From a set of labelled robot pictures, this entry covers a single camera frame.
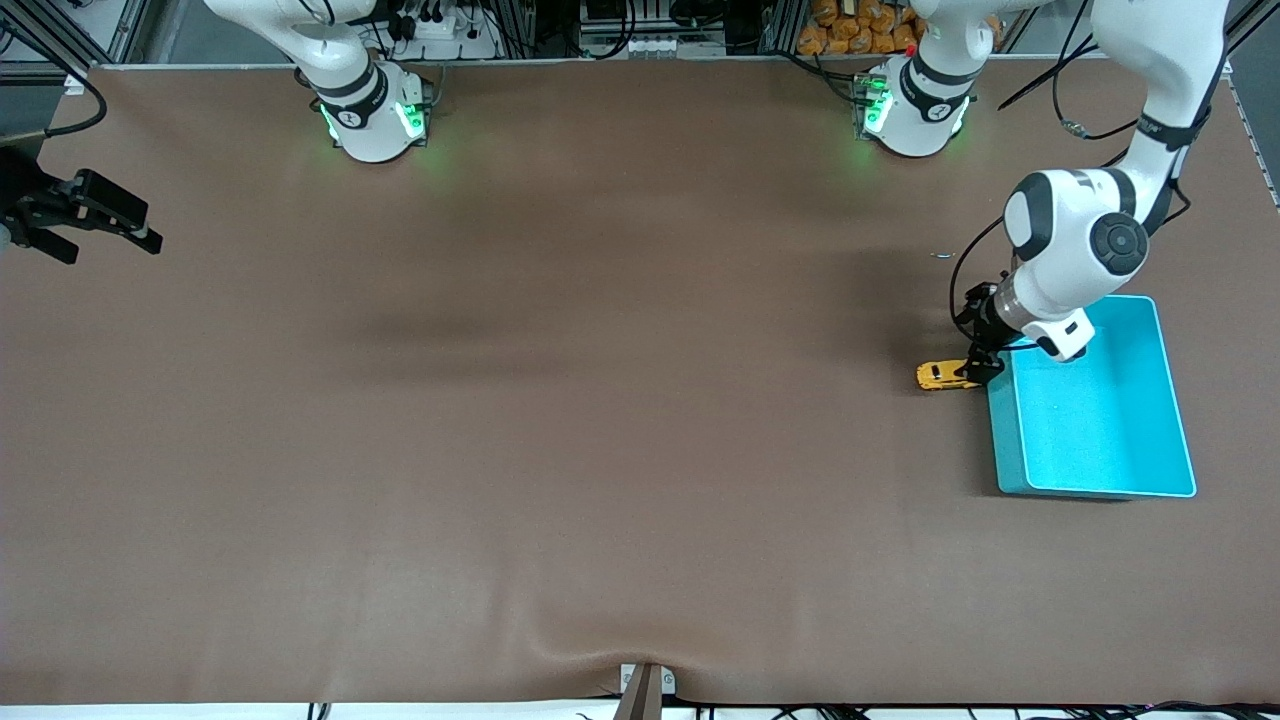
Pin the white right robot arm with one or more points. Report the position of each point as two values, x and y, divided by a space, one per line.
370 110

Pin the bag of orange items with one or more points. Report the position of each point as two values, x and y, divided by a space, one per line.
850 30

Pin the brown table mat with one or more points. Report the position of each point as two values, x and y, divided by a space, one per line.
640 450

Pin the grey metal bracket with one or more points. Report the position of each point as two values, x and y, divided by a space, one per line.
668 683

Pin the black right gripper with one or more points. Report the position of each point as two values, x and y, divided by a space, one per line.
28 203

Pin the yellow beetle toy car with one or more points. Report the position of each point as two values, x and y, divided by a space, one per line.
940 375

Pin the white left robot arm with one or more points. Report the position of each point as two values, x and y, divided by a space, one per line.
1070 250

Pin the white power strip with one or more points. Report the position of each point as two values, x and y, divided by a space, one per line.
440 30

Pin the white terminal block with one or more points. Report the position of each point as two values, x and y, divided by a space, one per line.
650 46

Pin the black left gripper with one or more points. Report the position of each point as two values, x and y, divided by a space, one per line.
982 318

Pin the teal plastic storage bin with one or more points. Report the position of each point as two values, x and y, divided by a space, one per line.
1100 430

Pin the brown slanted bar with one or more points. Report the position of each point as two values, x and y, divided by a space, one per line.
640 700

